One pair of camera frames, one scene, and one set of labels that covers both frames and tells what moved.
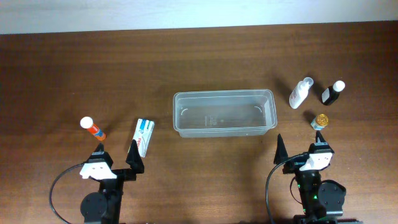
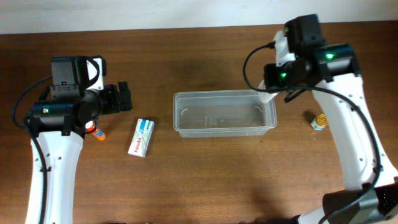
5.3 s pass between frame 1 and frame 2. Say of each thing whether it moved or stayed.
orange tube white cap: stayed
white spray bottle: moved
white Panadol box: stayed
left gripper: moved
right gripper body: moved
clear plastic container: stayed
